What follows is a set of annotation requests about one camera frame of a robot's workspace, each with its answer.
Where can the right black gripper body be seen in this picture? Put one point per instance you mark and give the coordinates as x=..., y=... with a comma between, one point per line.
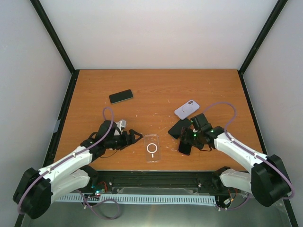
x=194, y=140

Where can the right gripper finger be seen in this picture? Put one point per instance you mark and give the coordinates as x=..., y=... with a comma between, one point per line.
x=184, y=139
x=184, y=131

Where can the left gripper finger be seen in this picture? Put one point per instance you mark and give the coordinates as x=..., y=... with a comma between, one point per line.
x=131, y=140
x=133, y=135

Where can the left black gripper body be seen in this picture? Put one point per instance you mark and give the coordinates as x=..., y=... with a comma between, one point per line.
x=117, y=143

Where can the black phone pink edge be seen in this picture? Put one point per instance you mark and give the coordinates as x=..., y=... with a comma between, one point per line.
x=184, y=148

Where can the clear magsafe phone case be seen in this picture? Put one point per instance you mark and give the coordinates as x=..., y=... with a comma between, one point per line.
x=152, y=148

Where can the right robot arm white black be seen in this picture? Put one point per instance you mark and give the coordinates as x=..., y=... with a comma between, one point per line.
x=265, y=177

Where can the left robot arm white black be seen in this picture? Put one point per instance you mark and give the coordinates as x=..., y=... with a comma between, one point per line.
x=34, y=204

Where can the black phone near purple case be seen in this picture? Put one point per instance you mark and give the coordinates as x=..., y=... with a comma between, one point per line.
x=175, y=130

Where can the purple phone case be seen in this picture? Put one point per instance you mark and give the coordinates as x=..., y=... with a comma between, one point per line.
x=186, y=109

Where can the black phone green edge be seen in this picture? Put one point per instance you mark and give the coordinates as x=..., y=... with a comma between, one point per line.
x=120, y=96

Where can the green led controller board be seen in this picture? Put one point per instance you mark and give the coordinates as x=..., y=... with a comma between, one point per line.
x=100, y=188

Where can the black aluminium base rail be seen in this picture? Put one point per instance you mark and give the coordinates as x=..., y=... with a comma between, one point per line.
x=154, y=180

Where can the light blue cable duct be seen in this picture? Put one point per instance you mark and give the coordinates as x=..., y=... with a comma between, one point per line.
x=141, y=199

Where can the right black frame post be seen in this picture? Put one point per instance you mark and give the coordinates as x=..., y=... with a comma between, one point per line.
x=277, y=9

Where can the black frame post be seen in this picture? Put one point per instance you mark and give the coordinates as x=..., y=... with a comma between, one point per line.
x=53, y=35
x=277, y=9

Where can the left black frame post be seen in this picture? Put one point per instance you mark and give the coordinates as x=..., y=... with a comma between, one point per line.
x=53, y=35

